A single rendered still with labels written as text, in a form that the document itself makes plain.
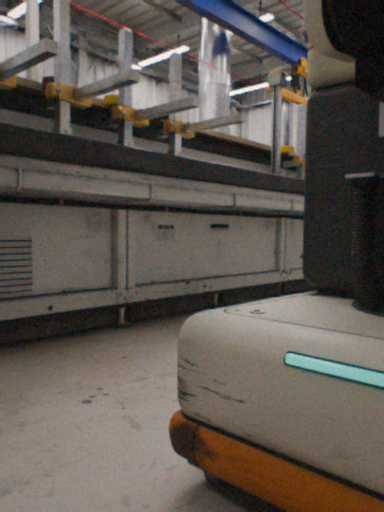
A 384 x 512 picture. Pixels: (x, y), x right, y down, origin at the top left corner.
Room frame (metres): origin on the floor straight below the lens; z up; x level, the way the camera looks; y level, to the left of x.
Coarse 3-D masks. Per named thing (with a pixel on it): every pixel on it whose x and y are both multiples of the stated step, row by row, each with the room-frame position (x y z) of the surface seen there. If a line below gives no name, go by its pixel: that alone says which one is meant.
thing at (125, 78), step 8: (120, 72) 1.27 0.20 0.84; (128, 72) 1.24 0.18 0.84; (136, 72) 1.25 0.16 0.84; (104, 80) 1.32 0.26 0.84; (112, 80) 1.29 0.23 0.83; (120, 80) 1.27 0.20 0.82; (128, 80) 1.24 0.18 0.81; (136, 80) 1.25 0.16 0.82; (80, 88) 1.40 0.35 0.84; (88, 88) 1.37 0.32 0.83; (96, 88) 1.34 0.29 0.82; (104, 88) 1.32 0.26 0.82; (112, 88) 1.31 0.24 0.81; (120, 88) 1.31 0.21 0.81; (80, 96) 1.40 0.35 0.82; (88, 96) 1.39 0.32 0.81; (96, 96) 1.39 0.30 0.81; (48, 104) 1.52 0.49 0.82
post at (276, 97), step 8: (272, 88) 2.33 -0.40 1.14; (280, 88) 2.33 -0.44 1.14; (272, 96) 2.33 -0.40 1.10; (280, 96) 2.33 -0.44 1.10; (272, 104) 2.33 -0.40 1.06; (280, 104) 2.33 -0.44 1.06; (272, 112) 2.33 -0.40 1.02; (280, 112) 2.33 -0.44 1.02; (272, 120) 2.33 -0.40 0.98; (280, 120) 2.33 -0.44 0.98; (272, 128) 2.33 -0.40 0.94; (280, 128) 2.33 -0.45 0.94; (272, 136) 2.33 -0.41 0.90; (280, 136) 2.33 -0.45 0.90; (272, 144) 2.33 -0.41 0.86; (280, 144) 2.33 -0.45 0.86; (272, 152) 2.33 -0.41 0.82; (280, 152) 2.33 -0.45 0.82; (272, 160) 2.33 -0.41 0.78; (280, 160) 2.34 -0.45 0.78; (272, 168) 2.32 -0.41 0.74; (280, 168) 2.34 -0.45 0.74
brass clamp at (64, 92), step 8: (48, 88) 1.39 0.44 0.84; (56, 88) 1.38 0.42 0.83; (64, 88) 1.40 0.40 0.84; (72, 88) 1.42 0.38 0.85; (48, 96) 1.39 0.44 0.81; (56, 96) 1.39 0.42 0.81; (64, 96) 1.40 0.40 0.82; (72, 96) 1.42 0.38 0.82; (72, 104) 1.44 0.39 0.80; (80, 104) 1.45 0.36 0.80; (88, 104) 1.46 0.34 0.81
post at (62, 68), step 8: (56, 0) 1.41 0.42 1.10; (64, 0) 1.41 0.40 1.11; (56, 8) 1.41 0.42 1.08; (64, 8) 1.41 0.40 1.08; (56, 16) 1.41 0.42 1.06; (64, 16) 1.41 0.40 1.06; (56, 24) 1.41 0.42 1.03; (64, 24) 1.41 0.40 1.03; (56, 32) 1.41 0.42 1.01; (64, 32) 1.41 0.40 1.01; (56, 40) 1.41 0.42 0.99; (64, 40) 1.41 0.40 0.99; (64, 48) 1.41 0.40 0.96; (56, 56) 1.41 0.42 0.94; (64, 56) 1.41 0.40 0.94; (56, 64) 1.41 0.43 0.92; (64, 64) 1.41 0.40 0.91; (56, 72) 1.41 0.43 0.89; (64, 72) 1.41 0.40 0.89; (56, 80) 1.41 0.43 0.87; (64, 80) 1.41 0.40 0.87; (56, 104) 1.41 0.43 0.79; (64, 104) 1.41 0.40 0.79; (56, 112) 1.41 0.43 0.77; (64, 112) 1.41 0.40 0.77; (56, 120) 1.41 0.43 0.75; (64, 120) 1.41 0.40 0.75
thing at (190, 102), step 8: (192, 96) 1.42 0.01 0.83; (168, 104) 1.49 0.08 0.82; (176, 104) 1.47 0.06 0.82; (184, 104) 1.45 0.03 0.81; (192, 104) 1.42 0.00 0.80; (136, 112) 1.60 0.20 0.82; (144, 112) 1.57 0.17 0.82; (152, 112) 1.55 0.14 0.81; (160, 112) 1.52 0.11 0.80; (168, 112) 1.51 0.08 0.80; (112, 120) 1.69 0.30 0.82; (144, 120) 1.62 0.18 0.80
